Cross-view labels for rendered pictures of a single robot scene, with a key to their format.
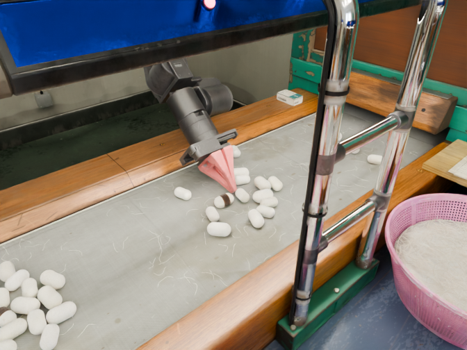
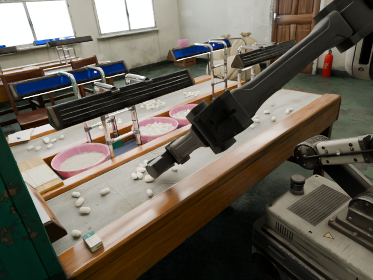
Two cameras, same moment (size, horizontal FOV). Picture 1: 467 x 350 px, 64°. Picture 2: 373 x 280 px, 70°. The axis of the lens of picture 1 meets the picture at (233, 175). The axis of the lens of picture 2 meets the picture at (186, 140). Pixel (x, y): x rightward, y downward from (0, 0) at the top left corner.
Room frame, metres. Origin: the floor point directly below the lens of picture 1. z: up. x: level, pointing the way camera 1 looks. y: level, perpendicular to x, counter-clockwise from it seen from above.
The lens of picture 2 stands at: (1.49, 0.15, 1.36)
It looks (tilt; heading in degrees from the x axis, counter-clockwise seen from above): 27 degrees down; 180
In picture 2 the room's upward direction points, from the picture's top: 5 degrees counter-clockwise
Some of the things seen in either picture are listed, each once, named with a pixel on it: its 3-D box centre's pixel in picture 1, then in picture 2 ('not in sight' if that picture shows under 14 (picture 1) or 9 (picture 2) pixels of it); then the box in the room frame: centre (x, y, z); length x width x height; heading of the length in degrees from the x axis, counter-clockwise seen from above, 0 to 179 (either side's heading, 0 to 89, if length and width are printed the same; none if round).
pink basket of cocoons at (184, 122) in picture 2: not in sight; (190, 118); (-0.09, 0.20, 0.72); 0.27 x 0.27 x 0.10
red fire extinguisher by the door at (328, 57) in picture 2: not in sight; (328, 63); (-3.30, 2.85, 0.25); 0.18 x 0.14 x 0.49; 131
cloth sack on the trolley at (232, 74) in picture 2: not in sight; (236, 69); (-2.77, 1.07, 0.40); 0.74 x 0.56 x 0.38; 132
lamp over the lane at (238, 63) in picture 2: not in sight; (268, 51); (-0.15, 0.70, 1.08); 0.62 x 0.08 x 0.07; 130
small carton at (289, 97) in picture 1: (289, 97); (92, 240); (0.92, -0.15, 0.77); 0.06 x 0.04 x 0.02; 40
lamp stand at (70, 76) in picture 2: not in sight; (90, 110); (0.11, -0.35, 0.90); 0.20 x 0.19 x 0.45; 130
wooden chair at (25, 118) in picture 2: not in sight; (39, 114); (-1.28, -1.40, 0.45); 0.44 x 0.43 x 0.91; 126
